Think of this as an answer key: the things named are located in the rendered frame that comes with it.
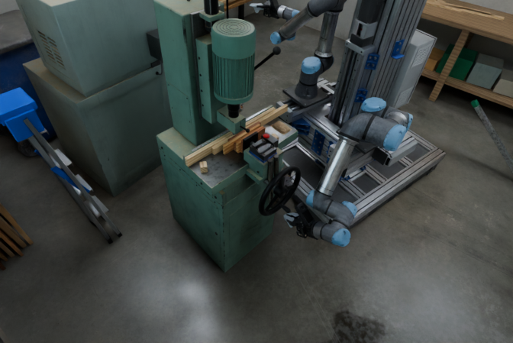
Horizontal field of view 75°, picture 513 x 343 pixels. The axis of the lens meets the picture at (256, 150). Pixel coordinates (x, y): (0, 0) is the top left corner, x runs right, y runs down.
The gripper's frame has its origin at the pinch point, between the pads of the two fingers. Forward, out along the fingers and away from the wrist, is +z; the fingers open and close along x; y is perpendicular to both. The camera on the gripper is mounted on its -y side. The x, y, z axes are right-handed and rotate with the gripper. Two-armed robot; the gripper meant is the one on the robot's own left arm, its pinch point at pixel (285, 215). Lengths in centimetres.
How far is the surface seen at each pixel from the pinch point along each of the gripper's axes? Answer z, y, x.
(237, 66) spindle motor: -6, -76, -3
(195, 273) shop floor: 67, 42, -34
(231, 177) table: 11.1, -28.3, -14.6
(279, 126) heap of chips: 16.0, -35.3, 26.8
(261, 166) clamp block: 1.0, -29.3, -3.5
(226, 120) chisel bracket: 18, -52, -2
